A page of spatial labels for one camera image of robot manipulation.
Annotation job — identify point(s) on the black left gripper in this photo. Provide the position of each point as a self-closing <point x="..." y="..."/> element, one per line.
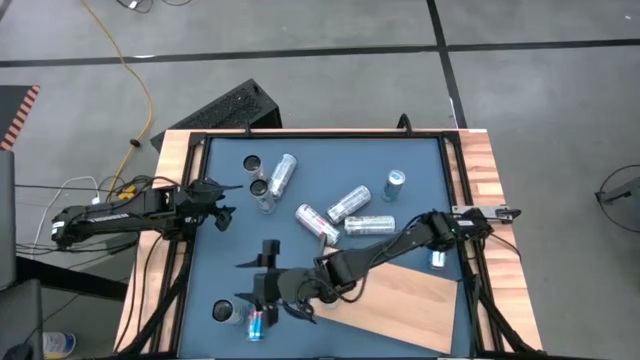
<point x="192" y="205"/>

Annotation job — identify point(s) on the white Celsius Peach Vibe can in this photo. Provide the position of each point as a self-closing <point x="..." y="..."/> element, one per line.
<point x="252" y="164"/>
<point x="316" y="224"/>
<point x="282" y="175"/>
<point x="260" y="192"/>

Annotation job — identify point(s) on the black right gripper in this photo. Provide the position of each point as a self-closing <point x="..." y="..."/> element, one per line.
<point x="285" y="287"/>

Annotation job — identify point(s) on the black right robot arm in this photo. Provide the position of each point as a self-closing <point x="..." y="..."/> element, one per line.
<point x="390" y="247"/>

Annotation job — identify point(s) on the white Celsius Tropical Vibe can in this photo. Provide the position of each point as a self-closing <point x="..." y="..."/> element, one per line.
<point x="370" y="225"/>

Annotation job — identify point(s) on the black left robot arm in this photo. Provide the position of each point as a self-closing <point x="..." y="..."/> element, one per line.
<point x="100" y="220"/>

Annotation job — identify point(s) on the yellow plug connector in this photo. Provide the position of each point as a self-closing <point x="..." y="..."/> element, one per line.
<point x="127" y="192"/>

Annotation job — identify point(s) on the black computer tower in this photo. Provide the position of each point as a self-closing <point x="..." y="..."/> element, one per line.
<point x="225" y="110"/>

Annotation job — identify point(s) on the blue silver Red Bull can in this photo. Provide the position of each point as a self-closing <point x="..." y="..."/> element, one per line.
<point x="394" y="184"/>
<point x="256" y="327"/>

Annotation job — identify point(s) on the orange black striped floor mat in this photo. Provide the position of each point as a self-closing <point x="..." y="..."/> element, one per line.
<point x="15" y="115"/>

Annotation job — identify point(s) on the wooden shelf black metal frame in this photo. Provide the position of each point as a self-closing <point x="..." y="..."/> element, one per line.
<point x="400" y="305"/>

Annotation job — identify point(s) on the white plastic container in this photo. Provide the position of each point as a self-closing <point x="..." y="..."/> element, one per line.
<point x="57" y="345"/>

